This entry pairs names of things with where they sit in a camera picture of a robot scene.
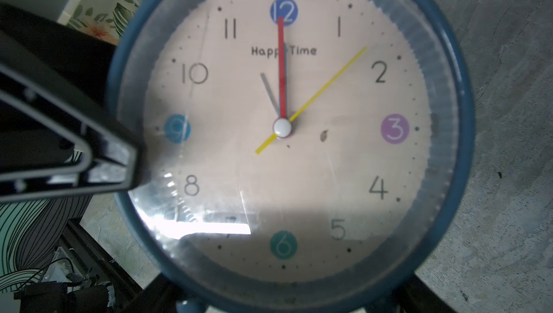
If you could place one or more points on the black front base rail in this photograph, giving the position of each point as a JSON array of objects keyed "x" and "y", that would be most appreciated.
[{"x": 95, "y": 264}]

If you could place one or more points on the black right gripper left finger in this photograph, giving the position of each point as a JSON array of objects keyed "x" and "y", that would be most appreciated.
[{"x": 160, "y": 296}]

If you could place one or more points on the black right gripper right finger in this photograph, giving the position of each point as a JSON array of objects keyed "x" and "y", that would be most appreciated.
[{"x": 413, "y": 296}]

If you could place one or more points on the blue round alarm clock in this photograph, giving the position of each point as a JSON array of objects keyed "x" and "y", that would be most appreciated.
[{"x": 300, "y": 155}]

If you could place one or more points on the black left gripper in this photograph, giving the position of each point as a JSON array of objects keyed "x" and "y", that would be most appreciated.
[{"x": 55, "y": 140}]

